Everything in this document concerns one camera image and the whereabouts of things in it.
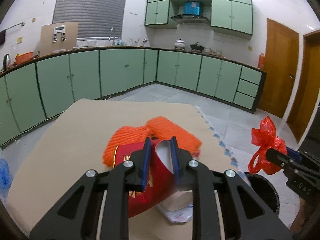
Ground chrome sink faucet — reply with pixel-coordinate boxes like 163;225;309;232
108;27;116;47

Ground green kitchen cabinets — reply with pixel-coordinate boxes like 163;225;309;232
1;47;266;146
145;0;253;40

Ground orange plastic basin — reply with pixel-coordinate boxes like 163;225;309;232
15;51;33;64

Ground wall towel rail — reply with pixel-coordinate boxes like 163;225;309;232
1;21;25;34

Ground orange foam fruit net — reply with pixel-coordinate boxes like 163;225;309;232
146;115;203;159

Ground red paper cup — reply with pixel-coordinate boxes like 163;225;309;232
128;140;175;218

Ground dark hanging towel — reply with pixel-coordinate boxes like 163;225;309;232
0;29;6;46

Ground steel electric kettle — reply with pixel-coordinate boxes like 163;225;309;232
3;54;11;71

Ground green lower kitchen cabinets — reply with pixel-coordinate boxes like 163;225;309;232
1;47;266;146

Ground grey window blind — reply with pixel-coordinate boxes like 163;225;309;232
53;0;126;38

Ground black range hood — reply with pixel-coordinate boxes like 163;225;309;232
171;14;210;25

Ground blue plastic bag on floor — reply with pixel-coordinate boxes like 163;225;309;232
0;158;13;193

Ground green upper kitchen cabinets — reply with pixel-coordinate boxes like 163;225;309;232
145;0;253;40

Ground white cooking pot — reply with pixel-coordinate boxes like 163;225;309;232
174;39;185;50

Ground wooden cutting board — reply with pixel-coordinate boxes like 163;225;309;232
40;22;78;56

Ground black lined trash bin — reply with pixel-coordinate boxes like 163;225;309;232
239;172;280;219

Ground white paper wrapper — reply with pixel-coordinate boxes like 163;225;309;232
157;191;193;223

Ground red plastic bag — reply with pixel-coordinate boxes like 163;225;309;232
247;116;287;175

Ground wooden door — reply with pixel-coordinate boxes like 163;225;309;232
287;29;319;142
258;18;299;118

